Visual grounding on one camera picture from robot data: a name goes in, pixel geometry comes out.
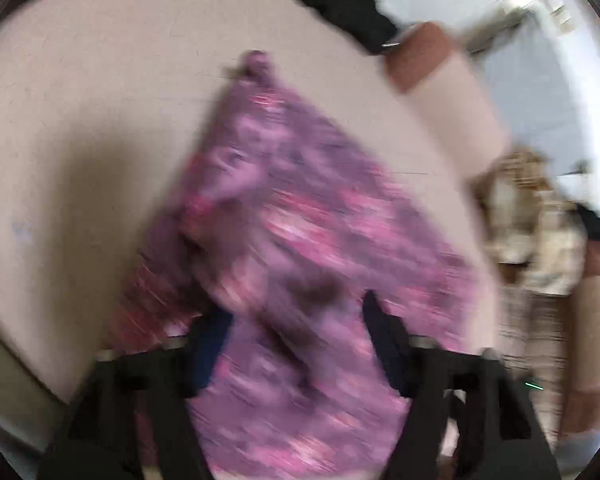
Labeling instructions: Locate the black cloth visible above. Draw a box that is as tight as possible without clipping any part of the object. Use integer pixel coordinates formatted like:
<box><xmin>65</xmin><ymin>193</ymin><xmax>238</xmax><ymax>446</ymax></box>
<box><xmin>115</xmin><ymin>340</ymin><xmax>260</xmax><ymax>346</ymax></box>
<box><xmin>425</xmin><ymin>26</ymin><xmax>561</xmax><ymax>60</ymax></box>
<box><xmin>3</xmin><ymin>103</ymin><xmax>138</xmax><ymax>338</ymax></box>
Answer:
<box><xmin>252</xmin><ymin>0</ymin><xmax>402</xmax><ymax>56</ymax></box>

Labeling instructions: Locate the striped beige cloth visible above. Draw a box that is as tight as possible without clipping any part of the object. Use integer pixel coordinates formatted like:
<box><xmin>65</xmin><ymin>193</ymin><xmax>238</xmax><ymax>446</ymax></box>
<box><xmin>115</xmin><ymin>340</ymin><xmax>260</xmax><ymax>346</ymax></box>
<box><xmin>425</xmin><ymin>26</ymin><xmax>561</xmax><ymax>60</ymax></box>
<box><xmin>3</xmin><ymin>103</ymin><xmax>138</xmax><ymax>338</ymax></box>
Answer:
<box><xmin>497</xmin><ymin>287</ymin><xmax>568</xmax><ymax>443</ymax></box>

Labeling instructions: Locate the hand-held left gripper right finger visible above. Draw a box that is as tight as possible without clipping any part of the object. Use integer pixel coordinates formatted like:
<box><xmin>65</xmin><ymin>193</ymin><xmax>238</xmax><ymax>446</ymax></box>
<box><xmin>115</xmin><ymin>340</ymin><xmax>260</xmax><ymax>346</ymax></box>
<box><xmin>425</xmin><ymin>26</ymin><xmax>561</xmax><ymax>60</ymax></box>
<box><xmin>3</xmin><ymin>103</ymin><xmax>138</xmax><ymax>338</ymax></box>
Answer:
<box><xmin>361</xmin><ymin>290</ymin><xmax>562</xmax><ymax>480</ymax></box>

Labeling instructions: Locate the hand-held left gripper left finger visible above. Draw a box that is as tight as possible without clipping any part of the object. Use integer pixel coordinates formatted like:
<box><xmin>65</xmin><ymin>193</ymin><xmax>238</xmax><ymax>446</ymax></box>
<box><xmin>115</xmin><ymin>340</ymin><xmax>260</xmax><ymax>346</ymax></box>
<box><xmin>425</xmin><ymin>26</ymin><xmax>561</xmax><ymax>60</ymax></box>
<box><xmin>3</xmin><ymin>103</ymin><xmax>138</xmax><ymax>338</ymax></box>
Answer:
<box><xmin>36</xmin><ymin>307</ymin><xmax>235</xmax><ymax>480</ymax></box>

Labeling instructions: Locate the pile of cream clothes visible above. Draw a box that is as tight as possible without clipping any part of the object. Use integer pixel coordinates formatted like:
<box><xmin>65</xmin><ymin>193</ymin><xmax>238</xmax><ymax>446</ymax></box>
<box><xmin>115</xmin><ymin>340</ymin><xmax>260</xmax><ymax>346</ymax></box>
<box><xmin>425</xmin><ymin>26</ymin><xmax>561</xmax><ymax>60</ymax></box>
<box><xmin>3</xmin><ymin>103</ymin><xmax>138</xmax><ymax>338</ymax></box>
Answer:
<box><xmin>480</xmin><ymin>149</ymin><xmax>600</xmax><ymax>297</ymax></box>

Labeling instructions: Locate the purple pink patterned garment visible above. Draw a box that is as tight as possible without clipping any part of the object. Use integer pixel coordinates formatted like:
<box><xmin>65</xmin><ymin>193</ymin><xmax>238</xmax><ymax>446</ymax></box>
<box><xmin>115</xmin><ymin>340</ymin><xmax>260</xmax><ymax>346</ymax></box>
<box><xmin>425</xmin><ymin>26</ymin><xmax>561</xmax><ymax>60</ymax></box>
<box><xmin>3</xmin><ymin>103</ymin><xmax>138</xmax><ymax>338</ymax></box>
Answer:
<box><xmin>110</xmin><ymin>50</ymin><xmax>487</xmax><ymax>477</ymax></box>

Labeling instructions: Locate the beige sofa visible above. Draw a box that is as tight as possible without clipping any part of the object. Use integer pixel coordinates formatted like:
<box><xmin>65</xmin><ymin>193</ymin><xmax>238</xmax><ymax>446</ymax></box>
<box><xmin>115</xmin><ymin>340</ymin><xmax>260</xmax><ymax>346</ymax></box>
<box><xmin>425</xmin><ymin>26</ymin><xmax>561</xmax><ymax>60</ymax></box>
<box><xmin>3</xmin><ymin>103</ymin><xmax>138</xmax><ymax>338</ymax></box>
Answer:
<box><xmin>0</xmin><ymin>0</ymin><xmax>520</xmax><ymax>411</ymax></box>

